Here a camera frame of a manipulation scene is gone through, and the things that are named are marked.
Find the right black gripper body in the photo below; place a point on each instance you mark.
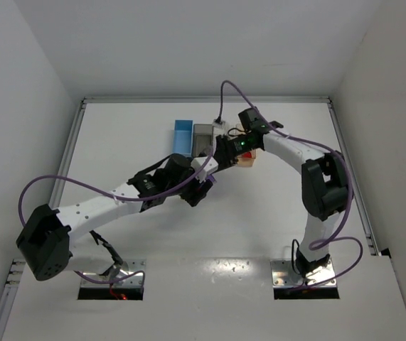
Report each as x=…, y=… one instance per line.
x=222, y=150

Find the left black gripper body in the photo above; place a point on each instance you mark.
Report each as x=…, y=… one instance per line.
x=195, y=194

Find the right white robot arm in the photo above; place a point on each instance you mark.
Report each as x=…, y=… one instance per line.
x=326, y=189

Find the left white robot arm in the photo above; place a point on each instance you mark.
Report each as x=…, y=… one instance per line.
x=60, y=239

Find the orange transparent bin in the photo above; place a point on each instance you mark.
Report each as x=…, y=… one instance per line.
x=244, y=162

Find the grey transparent bin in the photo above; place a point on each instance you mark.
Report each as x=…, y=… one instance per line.
x=202, y=138

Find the blue plastic bin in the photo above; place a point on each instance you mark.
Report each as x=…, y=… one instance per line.
x=182, y=137

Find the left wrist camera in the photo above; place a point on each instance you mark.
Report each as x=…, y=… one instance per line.
x=204, y=167

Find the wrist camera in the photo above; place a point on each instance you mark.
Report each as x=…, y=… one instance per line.
x=219, y=124
x=204, y=167

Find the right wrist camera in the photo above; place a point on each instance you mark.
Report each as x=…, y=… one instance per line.
x=219, y=124

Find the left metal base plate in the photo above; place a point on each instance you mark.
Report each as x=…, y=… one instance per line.
x=128, y=275

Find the metal base plate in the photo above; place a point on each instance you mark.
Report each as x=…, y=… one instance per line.
x=128, y=275
x=284, y=277

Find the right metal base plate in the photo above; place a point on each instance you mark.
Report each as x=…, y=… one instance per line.
x=284, y=277

